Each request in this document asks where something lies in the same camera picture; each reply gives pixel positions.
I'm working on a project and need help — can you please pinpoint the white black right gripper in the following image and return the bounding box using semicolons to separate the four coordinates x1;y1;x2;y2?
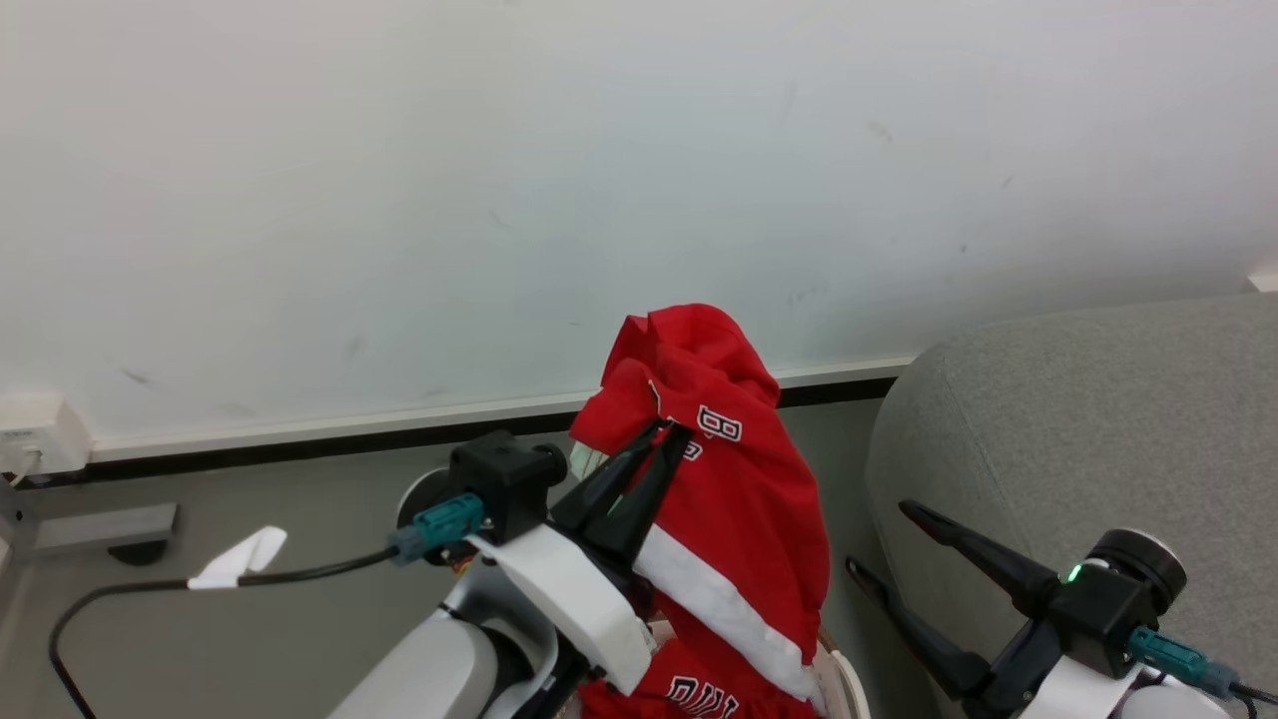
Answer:
845;500;1141;719

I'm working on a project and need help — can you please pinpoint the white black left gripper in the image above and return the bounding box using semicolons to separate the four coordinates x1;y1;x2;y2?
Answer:
467;420;695;697

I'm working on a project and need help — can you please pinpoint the red basketball garment white trim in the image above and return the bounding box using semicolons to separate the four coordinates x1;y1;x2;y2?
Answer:
568;304;833;719

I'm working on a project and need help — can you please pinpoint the grey fabric sofa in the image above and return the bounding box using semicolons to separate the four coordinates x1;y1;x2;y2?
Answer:
865;292;1278;719

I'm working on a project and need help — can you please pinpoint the white black baseboard strip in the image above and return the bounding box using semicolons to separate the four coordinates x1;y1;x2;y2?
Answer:
88;354;920;472

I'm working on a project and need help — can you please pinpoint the grey metal bar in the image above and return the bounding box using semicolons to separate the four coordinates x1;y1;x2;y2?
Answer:
0;477;182;567

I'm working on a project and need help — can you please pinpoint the teal left cable connector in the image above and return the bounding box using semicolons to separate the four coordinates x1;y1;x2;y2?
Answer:
388;492;486;567

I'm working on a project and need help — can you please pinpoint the teal cable connector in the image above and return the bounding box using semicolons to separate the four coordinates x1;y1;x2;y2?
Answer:
1127;626;1240;700
388;492;486;567

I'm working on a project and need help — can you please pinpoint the teal right cable connector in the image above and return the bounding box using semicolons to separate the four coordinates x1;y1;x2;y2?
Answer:
1127;626;1240;700

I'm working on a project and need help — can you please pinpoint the black cable with white tag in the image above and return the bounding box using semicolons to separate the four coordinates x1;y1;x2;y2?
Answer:
49;526;402;719

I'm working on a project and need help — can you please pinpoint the white wall socket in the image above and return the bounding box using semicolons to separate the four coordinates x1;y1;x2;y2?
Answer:
0;393;93;478

